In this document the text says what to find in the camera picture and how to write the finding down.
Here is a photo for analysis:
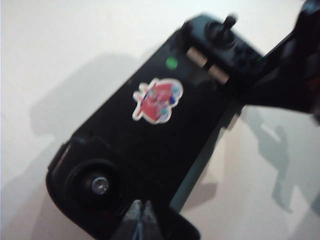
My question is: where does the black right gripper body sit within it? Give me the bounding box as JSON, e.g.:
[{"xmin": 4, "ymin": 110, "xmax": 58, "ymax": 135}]
[{"xmin": 239, "ymin": 0, "xmax": 320, "ymax": 115}]

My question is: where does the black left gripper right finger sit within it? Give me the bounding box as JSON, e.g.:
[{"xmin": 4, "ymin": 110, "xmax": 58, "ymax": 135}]
[{"xmin": 140, "ymin": 199, "xmax": 166, "ymax": 240}]

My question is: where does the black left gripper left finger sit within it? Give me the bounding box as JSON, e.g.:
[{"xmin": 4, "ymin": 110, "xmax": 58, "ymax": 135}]
[{"xmin": 119, "ymin": 199, "xmax": 144, "ymax": 240}]

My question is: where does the black dual-joystick remote control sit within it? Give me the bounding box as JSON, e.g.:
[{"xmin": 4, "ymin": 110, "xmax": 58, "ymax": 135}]
[{"xmin": 46, "ymin": 13, "xmax": 266, "ymax": 240}]

